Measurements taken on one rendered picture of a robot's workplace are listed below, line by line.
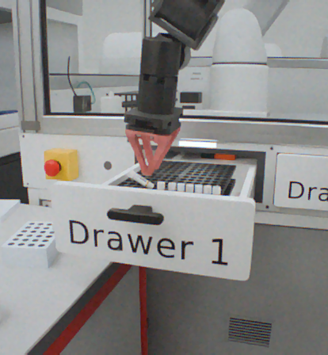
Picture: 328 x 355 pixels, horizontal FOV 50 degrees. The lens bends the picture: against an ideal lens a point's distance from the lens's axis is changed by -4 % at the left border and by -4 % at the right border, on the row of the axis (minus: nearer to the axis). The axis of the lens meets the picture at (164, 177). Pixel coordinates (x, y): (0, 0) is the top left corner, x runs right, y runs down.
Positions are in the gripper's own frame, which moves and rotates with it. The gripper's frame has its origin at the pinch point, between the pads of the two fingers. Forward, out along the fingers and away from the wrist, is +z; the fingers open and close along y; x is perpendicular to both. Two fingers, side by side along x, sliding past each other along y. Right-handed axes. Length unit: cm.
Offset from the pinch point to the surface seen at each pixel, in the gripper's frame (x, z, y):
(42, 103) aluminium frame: -36.8, -1.7, -24.4
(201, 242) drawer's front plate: 11.2, 4.6, 11.3
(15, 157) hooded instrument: -76, 31, -62
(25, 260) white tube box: -18.5, 17.9, 8.9
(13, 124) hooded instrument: -75, 17, -61
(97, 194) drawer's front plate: -4.0, 1.4, 10.7
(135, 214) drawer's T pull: 2.9, 1.0, 14.4
